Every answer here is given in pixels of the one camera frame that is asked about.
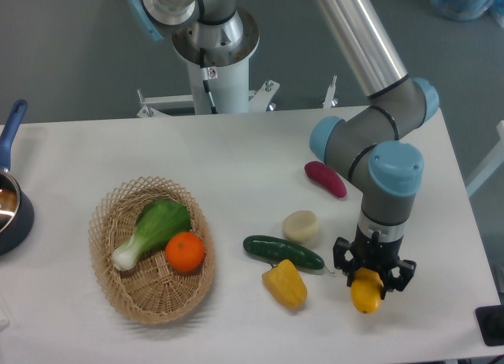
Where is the black device at table edge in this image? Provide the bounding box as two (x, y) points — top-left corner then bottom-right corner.
(475, 305), (503, 347)

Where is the blue saucepan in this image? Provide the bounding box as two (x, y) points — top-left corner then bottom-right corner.
(1, 99), (35, 255)

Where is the wicker basket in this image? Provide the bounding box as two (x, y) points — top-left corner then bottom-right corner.
(89, 176), (216, 325)

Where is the blue plastic bag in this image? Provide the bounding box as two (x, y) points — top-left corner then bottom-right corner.
(430, 0), (495, 22)

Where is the yellow bell pepper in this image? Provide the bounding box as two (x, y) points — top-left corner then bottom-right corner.
(261, 259), (308, 310)

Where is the yellow mango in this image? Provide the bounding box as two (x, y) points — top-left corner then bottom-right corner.
(350, 268), (383, 314)

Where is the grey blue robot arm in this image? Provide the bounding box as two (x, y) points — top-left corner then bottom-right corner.
(128, 0), (439, 295)

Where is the green cucumber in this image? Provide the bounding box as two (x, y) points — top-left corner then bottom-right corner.
(243, 235), (334, 274)

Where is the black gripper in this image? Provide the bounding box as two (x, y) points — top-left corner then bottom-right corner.
(332, 227), (417, 300)

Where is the white frame at right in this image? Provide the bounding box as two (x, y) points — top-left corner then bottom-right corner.
(465, 121), (503, 197)

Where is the green bok choy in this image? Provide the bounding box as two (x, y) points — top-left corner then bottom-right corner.
(112, 199), (191, 271)

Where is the purple sweet potato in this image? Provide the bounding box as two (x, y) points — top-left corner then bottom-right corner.
(304, 161), (347, 199)

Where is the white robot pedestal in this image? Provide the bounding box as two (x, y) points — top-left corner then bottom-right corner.
(137, 7), (280, 117)

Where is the orange fruit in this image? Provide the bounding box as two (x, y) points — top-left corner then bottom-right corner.
(165, 232), (206, 273)

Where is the black cable on pedestal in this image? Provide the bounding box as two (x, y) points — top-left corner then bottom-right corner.
(198, 47), (220, 114)

